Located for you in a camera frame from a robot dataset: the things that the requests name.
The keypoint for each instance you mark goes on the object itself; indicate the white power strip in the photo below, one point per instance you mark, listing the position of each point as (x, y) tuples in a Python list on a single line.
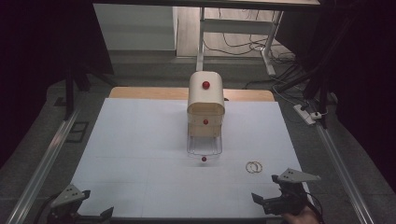
[(303, 113)]

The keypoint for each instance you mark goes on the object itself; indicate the clear drawer with red knob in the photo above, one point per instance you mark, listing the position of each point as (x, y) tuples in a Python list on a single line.
[(204, 149)]

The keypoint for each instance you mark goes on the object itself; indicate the gold hoop earring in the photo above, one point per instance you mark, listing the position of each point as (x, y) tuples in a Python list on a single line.
[(257, 167), (251, 167)]

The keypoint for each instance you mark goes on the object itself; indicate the white desk frame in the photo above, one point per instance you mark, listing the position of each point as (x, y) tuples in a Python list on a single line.
[(236, 26)]

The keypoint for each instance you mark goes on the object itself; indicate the black floor frame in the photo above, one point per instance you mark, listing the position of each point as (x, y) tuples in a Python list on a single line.
[(77, 132)]

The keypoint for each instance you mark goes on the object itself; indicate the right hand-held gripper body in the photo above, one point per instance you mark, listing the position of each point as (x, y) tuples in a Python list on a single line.
[(291, 193)]

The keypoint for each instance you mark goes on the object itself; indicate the person's right hand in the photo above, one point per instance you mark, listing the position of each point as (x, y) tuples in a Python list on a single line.
[(300, 217)]

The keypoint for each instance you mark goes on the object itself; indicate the white table cover sheet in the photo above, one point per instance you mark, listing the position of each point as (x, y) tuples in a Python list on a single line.
[(140, 149)]

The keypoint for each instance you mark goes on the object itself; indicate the black metal stand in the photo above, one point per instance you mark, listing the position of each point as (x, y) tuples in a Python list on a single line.
[(320, 84), (70, 90)]

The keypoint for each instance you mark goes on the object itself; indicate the white plug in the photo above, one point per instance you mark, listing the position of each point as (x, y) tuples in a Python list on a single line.
[(316, 115)]

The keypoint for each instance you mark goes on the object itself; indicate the black curtain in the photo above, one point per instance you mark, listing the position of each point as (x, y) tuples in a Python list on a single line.
[(46, 68), (361, 84)]

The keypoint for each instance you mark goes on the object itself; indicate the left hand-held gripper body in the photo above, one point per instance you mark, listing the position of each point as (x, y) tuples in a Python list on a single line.
[(67, 196)]

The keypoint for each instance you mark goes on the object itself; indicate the aluminium rail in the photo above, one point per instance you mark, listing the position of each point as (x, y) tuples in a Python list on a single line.
[(40, 168), (341, 174)]

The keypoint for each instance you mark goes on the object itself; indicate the cream jewelry box red knobs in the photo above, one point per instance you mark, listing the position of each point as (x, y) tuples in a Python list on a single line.
[(205, 102)]

